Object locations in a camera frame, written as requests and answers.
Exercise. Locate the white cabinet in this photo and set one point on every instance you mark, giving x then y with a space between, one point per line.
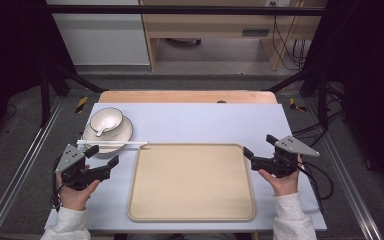
106 40

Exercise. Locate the aluminium floor rail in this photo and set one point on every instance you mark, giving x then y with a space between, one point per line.
350 180
20 166

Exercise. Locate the white ceramic spoon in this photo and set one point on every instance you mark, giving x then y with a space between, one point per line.
104 126

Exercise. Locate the black horizontal frame bar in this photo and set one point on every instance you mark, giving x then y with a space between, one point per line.
180 9

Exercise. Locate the black curtain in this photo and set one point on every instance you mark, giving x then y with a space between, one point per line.
370 66
10 50

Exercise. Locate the white plate with dark rim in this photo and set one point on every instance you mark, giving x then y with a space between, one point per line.
124 133

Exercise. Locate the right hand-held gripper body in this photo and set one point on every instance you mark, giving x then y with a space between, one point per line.
285 160

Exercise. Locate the beige rectangular tray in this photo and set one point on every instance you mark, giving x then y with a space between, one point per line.
191 186

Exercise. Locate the white bowl with dark rim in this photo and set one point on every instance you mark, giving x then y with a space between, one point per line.
110 116

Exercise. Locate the white chopstick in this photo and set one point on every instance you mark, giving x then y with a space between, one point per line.
130 143

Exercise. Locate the black metal stand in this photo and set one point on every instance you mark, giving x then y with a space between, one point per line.
322 100
45 100

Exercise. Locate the yellow black tape strip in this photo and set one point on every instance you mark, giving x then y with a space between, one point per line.
81 104
295 105

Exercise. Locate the person's right hand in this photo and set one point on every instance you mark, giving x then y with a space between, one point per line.
282 185

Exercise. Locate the wooden table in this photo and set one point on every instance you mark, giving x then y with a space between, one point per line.
180 96

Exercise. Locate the person's left hand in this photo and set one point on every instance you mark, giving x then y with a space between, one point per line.
75 197

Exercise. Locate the light wooden desk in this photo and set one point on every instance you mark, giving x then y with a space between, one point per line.
213 26

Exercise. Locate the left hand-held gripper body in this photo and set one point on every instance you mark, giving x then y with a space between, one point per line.
69 158

